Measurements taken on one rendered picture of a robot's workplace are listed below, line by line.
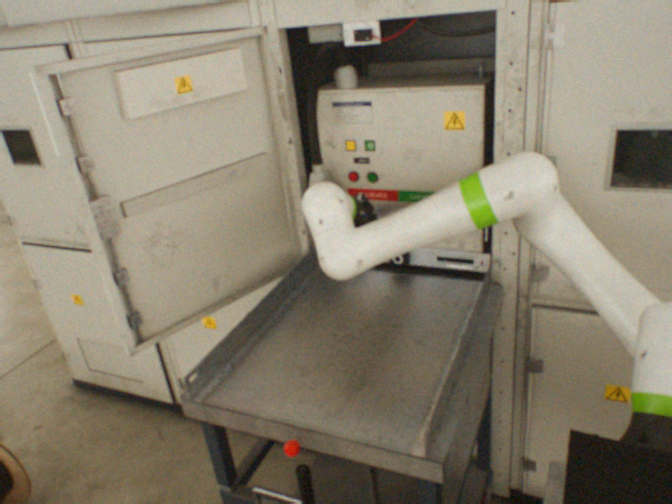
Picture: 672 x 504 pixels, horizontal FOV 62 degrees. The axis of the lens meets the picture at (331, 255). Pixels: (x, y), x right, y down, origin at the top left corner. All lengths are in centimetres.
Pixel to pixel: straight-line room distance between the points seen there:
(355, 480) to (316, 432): 82
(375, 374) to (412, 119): 69
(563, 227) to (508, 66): 42
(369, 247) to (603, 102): 62
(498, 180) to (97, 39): 138
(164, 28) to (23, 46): 62
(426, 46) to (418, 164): 79
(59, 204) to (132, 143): 101
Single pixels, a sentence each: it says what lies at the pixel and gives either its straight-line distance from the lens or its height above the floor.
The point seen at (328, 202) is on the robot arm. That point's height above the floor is 123.
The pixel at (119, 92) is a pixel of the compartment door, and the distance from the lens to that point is 145.
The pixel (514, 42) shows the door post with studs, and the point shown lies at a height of 150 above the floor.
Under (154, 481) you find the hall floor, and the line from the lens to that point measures 246.
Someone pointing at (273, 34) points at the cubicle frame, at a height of 156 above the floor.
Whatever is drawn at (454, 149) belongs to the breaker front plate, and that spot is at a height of 123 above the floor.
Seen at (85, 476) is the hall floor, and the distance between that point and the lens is 262.
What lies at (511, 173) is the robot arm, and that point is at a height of 130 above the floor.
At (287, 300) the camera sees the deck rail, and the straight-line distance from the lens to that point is 165.
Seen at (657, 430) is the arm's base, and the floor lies 102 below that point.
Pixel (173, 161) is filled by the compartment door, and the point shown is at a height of 130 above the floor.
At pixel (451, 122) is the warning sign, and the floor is 130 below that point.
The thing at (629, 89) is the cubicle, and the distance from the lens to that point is 144.
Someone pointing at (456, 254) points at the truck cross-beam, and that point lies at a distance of 168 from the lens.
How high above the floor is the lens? 168
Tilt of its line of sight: 26 degrees down
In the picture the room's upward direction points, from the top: 7 degrees counter-clockwise
